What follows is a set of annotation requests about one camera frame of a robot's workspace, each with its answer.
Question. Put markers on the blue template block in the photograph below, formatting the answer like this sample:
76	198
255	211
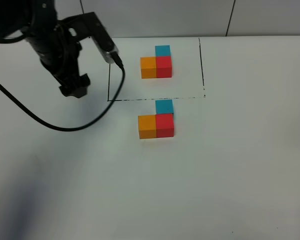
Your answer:
162	51

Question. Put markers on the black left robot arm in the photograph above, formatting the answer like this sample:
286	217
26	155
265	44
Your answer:
26	16

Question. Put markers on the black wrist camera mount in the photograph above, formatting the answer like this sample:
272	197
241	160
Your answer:
88	25

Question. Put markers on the orange template block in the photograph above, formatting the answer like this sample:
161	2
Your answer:
148	67

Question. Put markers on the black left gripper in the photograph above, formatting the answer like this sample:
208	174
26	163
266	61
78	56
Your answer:
59	54

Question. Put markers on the red template block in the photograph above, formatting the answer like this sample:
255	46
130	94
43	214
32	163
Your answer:
163	66

